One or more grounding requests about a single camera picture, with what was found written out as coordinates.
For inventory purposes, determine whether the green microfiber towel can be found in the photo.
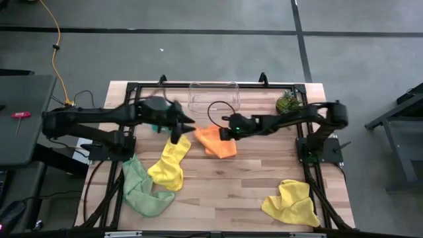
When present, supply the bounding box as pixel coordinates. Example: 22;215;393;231
122;154;176;218

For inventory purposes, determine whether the white power box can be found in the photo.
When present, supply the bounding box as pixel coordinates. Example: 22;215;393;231
71;137;92;165

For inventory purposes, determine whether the silver table bracket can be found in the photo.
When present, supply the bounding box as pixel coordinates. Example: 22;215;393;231
104;231;143;238
289;232;327;238

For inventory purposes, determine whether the turquoise microfiber towel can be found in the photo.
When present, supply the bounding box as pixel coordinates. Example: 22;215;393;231
151;124;173;134

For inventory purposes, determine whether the dark metal cart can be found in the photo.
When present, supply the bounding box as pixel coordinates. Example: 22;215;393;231
364;82;423;192

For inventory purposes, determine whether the red T-handle hex key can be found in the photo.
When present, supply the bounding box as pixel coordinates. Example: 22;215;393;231
11;111;32;138

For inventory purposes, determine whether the clear plastic bin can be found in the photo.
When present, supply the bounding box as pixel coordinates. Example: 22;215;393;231
188;81;241;115

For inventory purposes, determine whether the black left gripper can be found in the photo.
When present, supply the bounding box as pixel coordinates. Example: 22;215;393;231
137;96;196;145

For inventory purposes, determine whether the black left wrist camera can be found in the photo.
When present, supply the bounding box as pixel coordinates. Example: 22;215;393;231
143;97;169;112

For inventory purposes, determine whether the yellow microfiber towel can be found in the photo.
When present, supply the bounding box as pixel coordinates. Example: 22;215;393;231
147;134;192;192
260;179;321;228

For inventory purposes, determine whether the black aluminium table frame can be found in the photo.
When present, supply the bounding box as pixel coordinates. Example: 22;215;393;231
79;72;356;232

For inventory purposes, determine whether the yellow extension cable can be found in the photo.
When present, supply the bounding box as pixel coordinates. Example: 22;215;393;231
38;0;75;107

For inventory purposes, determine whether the potted succulent plant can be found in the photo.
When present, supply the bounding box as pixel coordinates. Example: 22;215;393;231
276;90;304;115

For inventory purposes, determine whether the orange microfiber towel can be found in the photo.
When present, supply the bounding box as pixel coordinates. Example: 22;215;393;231
194;124;238;159

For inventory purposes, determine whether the grey side desk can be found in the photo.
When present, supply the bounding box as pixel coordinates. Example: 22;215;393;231
0;74;57;166

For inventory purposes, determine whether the black cable under table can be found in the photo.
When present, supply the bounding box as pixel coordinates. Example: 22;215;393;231
82;160;104;222

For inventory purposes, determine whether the black right camera cable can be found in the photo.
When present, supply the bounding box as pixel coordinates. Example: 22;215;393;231
207;100;236;125

